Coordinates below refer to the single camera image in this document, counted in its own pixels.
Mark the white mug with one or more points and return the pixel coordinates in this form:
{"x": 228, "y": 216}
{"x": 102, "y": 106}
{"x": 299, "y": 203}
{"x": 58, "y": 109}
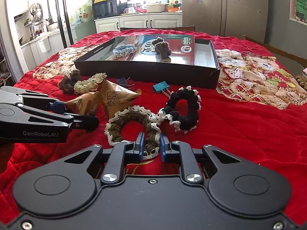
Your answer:
{"x": 129, "y": 10}

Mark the white kitchen cabinet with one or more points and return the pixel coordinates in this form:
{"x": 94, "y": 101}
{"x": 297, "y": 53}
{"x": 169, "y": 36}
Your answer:
{"x": 134, "y": 21}

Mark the wall poster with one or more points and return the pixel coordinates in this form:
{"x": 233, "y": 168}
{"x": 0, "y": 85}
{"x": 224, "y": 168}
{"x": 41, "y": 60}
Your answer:
{"x": 299, "y": 4}

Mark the orange box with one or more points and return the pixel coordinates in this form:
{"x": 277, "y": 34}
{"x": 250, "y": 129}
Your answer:
{"x": 174, "y": 8}

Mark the grey refrigerator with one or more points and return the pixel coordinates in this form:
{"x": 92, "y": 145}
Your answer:
{"x": 215, "y": 12}

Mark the steel pot lids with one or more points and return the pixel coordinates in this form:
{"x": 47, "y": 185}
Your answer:
{"x": 37, "y": 10}

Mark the brown woven item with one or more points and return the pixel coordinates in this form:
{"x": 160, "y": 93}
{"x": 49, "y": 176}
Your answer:
{"x": 302, "y": 81}

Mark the black scrunchie with white lace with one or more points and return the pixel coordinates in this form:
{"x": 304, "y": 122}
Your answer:
{"x": 189, "y": 119}

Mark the black cardboard box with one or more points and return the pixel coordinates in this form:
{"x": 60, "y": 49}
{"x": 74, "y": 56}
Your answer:
{"x": 144, "y": 73}

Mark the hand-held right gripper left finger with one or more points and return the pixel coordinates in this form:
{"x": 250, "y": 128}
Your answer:
{"x": 139, "y": 147}

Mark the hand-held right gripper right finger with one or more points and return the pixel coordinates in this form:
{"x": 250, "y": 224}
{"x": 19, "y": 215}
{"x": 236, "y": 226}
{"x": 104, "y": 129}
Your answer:
{"x": 164, "y": 148}

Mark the cream crochet scrunchie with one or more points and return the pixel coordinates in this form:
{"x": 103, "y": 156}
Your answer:
{"x": 86, "y": 85}

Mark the white kitchen counter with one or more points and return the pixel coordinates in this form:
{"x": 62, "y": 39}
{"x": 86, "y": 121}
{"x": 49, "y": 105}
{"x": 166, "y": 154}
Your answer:
{"x": 36, "y": 52}

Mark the brown fuzzy hair clip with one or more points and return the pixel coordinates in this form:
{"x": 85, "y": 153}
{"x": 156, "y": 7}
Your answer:
{"x": 163, "y": 49}
{"x": 68, "y": 82}

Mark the teal binder clip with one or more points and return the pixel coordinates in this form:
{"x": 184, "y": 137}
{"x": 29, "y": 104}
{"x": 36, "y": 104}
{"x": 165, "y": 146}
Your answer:
{"x": 160, "y": 87}

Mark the olive scrunchie with cream lace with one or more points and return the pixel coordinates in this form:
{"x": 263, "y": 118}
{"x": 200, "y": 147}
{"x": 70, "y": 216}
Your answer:
{"x": 115, "y": 129}

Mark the dark blue binder clip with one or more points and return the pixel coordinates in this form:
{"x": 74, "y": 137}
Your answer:
{"x": 123, "y": 79}

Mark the blue crochet scrunchie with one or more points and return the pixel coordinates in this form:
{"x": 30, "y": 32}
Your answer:
{"x": 122, "y": 50}

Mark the red printed blanket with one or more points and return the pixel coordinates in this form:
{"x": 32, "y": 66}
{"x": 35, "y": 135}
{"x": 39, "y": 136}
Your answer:
{"x": 239, "y": 136}

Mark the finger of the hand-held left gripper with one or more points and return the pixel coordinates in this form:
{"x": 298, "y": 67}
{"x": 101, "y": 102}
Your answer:
{"x": 57, "y": 106}
{"x": 84, "y": 123}

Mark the white basin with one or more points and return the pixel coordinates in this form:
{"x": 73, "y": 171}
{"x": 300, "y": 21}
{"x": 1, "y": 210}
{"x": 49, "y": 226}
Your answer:
{"x": 156, "y": 7}

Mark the brown triangular snack packet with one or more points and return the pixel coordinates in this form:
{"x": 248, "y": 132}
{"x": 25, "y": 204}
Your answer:
{"x": 115, "y": 98}
{"x": 84, "y": 104}

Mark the black microwave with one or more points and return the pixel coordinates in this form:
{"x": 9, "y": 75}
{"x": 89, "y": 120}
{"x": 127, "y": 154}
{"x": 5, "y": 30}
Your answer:
{"x": 103, "y": 9}

